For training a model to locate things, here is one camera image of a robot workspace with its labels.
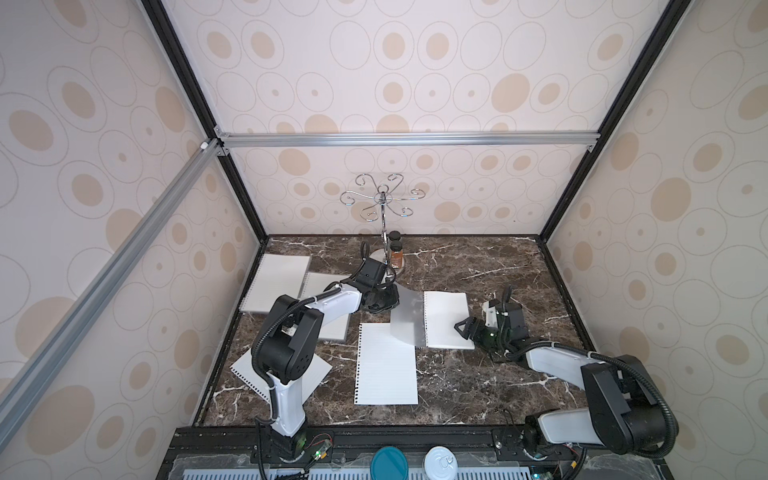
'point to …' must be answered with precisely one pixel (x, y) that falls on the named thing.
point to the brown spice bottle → (396, 257)
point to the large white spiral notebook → (278, 274)
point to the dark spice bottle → (394, 235)
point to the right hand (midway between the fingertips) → (472, 329)
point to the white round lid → (440, 464)
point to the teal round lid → (389, 463)
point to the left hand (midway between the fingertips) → (409, 299)
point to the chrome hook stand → (383, 196)
